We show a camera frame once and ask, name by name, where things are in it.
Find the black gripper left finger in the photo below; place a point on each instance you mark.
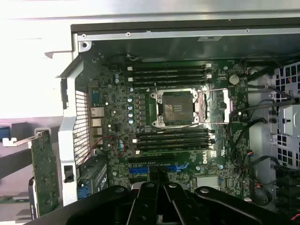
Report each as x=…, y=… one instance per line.
x=143, y=206

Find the silver USB port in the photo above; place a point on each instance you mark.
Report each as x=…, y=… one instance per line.
x=96, y=122
x=97, y=131

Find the black open PC case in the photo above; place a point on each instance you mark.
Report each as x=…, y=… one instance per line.
x=164, y=47

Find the black round speaker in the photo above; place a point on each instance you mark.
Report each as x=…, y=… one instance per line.
x=262, y=197

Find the blue disk caddy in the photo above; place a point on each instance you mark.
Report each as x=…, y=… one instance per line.
x=4, y=134

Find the thin locking lever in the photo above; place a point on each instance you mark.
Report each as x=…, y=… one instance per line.
x=155, y=88

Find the silver coin battery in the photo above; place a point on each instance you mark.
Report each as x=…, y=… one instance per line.
x=234, y=79

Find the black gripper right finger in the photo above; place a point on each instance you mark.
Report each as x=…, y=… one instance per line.
x=178, y=206

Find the silver finned port block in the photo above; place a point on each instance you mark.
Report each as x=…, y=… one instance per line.
x=96, y=112

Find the green motherboard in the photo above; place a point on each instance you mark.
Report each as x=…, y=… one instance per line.
x=117, y=105

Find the long black expansion slot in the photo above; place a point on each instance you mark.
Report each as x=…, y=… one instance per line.
x=152, y=159

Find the grey parts rack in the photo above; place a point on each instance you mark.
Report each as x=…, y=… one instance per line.
x=14, y=161

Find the blue expansion slot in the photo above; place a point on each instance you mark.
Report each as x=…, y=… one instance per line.
x=138, y=170

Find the silver socket cover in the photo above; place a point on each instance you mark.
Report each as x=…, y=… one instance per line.
x=226, y=105

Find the black plastic shroud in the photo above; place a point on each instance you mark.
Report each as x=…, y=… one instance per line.
x=288, y=185

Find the CPU socket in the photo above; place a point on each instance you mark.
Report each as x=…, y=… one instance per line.
x=178, y=107

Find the green RAM stick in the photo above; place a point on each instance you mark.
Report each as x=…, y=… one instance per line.
x=5, y=199

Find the blue slot clip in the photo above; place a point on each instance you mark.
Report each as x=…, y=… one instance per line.
x=84, y=193

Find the silver chipset heat sink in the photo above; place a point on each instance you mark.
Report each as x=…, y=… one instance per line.
x=207, y=184

